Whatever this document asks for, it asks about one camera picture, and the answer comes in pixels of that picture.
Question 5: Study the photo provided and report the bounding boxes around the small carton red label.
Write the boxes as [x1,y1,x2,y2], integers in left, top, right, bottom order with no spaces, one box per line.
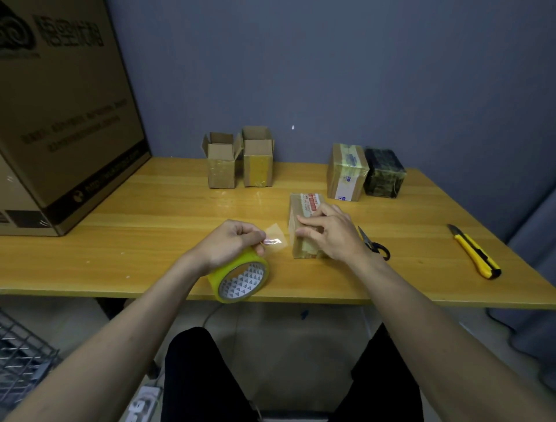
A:
[288,192,335,260]

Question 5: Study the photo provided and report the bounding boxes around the person's black trousers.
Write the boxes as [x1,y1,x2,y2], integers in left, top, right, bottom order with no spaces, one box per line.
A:
[160,323,425,422]

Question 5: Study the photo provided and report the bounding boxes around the brown box with white label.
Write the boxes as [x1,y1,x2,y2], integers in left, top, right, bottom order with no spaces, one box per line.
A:
[326,143,370,202]

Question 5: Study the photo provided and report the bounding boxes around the small carton yellow tape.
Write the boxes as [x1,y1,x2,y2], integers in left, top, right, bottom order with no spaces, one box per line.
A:
[241,125,275,188]

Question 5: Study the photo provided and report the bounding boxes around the thin floor cable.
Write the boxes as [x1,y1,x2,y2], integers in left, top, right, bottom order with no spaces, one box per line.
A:
[203,303,226,331]

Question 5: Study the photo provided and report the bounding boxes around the white power strip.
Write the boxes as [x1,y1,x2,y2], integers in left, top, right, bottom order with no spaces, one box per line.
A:
[123,384,162,422]

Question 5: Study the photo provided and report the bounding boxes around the person's left hand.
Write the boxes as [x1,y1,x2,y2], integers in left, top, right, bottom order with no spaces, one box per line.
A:
[186,219,268,278]

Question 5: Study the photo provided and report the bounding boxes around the metal wire cart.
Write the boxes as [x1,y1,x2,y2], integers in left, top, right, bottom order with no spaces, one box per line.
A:
[0,308,61,412]

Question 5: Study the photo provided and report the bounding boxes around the black table leg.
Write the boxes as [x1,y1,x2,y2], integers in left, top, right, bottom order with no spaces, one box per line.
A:
[96,297,162,379]

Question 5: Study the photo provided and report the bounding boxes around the person's left forearm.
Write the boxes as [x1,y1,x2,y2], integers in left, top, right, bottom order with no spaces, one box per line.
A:
[2,256,209,422]

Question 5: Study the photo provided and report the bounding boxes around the black cardboard box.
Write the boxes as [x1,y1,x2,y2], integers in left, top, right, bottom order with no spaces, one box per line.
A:
[363,147,408,200]

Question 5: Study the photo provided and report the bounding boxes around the yellow utility knife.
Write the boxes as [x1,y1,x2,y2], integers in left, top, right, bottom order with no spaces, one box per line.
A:
[446,223,503,281]

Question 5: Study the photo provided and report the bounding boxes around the black handled scissors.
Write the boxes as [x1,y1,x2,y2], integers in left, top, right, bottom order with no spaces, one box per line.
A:
[357,225,392,261]

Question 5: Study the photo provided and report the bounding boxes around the grey pleated curtain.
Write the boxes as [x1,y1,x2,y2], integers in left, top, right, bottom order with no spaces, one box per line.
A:
[486,187,556,392]

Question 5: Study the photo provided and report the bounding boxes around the person's right forearm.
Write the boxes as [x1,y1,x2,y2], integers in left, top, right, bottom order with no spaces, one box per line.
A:
[347,250,556,422]

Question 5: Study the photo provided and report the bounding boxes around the large flat brown carton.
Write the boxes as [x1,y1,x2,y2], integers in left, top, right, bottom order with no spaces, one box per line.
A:
[0,0,152,238]

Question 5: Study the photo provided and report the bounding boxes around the person's right hand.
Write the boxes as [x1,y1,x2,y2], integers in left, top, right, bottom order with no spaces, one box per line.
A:
[295,203,371,265]

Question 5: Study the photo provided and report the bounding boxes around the yellow tape roll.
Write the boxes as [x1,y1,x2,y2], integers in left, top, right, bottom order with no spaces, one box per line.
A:
[206,222,291,304]

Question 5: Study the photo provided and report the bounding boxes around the black floor cable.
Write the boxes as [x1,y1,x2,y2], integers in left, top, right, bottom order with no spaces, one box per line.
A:
[485,308,544,379]

